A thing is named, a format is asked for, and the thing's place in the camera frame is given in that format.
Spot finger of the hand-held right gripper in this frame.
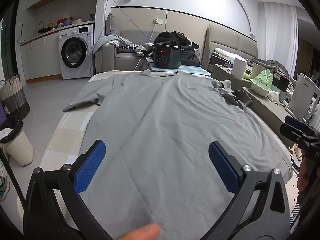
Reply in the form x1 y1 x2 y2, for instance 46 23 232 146
279 116 316 144

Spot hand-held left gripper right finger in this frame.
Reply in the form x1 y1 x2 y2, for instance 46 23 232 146
200 141 292 240

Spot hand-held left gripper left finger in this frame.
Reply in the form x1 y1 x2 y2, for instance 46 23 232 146
24 139 118 240

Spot grey t-shirt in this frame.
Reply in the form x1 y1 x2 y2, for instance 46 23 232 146
62 70 293 240

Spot grey clothes pile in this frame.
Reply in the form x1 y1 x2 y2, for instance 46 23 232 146
92 34 155 57

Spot person's right hand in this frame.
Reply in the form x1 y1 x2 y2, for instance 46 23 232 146
297 158 313 203

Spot person's left hand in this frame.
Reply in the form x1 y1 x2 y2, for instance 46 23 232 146
114 224 161 240

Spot cream slipper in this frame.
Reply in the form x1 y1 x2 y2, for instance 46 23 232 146
288 144 303 161

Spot white plastic appliance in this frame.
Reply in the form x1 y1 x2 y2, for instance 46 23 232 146
287 73 320 120

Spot beige side desk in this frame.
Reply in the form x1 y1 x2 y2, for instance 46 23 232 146
212 64 300 142

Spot beige checked bedsheet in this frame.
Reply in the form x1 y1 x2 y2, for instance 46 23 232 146
24 70 300 230

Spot black box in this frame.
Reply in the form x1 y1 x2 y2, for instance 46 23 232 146
271 71 290 93

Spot white bowl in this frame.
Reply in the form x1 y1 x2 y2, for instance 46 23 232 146
251 81 272 97

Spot green plastic bag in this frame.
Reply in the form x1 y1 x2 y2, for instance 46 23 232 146
251 69 274 92

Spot black and white patterned rug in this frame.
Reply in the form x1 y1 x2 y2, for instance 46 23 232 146
286 162 303 220

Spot cream cup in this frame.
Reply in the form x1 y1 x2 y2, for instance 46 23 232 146
251 62 264 78

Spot white bin with black bag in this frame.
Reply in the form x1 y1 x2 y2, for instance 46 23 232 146
0 116 34 167

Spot white cylindrical container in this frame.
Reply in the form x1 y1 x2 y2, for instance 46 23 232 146
231 57 248 78

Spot white curtain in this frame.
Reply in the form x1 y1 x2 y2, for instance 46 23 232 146
264 2 299 68

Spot sneaker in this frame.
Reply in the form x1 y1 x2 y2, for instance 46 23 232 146
0 176 10 201

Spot white pillow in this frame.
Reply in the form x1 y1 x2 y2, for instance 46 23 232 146
214 47 236 61

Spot purple bag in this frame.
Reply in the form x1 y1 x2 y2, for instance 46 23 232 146
0 102 8 126

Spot beige bed headboard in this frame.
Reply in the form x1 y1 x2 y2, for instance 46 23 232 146
205 25 258 68

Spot teal low table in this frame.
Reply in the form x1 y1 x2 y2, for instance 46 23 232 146
147 61 212 77

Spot woven laundry basket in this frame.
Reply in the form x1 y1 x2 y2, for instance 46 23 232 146
0 74 30 120

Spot beige sofa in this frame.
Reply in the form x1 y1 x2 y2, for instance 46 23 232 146
95 12 208 75

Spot white washing machine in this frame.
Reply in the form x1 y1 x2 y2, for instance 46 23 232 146
59 24 95 80

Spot white kitchen base cabinets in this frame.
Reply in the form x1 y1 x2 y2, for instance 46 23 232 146
20 29 63 83

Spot black electric cooker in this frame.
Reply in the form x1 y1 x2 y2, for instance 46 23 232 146
153 43 182 68

